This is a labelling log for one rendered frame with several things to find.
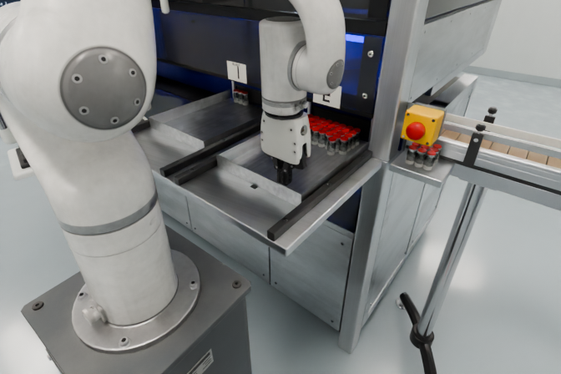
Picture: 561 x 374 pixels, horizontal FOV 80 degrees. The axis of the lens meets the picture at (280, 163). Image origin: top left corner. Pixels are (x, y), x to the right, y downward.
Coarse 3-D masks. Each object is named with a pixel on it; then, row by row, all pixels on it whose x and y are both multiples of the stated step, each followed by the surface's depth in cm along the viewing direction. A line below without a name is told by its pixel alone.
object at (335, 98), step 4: (336, 88) 86; (340, 88) 85; (336, 92) 86; (340, 92) 85; (316, 96) 91; (320, 96) 90; (328, 96) 88; (332, 96) 87; (336, 96) 86; (340, 96) 86; (316, 100) 91; (320, 100) 90; (332, 100) 88; (336, 100) 87; (340, 100) 86; (324, 104) 90; (328, 104) 89; (332, 104) 88; (336, 104) 88; (336, 108) 88
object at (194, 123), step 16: (224, 96) 123; (176, 112) 109; (192, 112) 114; (208, 112) 114; (224, 112) 114; (240, 112) 114; (256, 112) 114; (160, 128) 100; (176, 128) 103; (192, 128) 103; (208, 128) 103; (224, 128) 103; (240, 128) 98; (192, 144) 92; (208, 144) 90
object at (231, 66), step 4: (228, 64) 108; (232, 64) 106; (236, 64) 105; (240, 64) 104; (244, 64) 103; (228, 68) 108; (232, 68) 107; (236, 68) 106; (240, 68) 105; (244, 68) 104; (228, 72) 109; (232, 72) 108; (236, 72) 107; (240, 72) 105; (244, 72) 104; (228, 76) 110; (232, 76) 109; (236, 76) 107; (240, 76) 106; (244, 76) 105; (236, 80) 108; (240, 80) 107; (244, 80) 106
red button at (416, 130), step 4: (412, 124) 74; (416, 124) 73; (420, 124) 73; (408, 128) 74; (412, 128) 73; (416, 128) 73; (420, 128) 73; (424, 128) 73; (408, 132) 74; (412, 132) 74; (416, 132) 73; (420, 132) 73; (424, 132) 73; (408, 136) 75; (412, 136) 74; (416, 136) 74; (420, 136) 73
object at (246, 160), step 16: (240, 144) 87; (256, 144) 92; (368, 144) 88; (224, 160) 81; (240, 160) 86; (256, 160) 86; (320, 160) 86; (336, 160) 86; (352, 160) 83; (240, 176) 79; (256, 176) 75; (272, 176) 79; (304, 176) 79; (320, 176) 79; (272, 192) 73; (288, 192) 70; (304, 192) 68
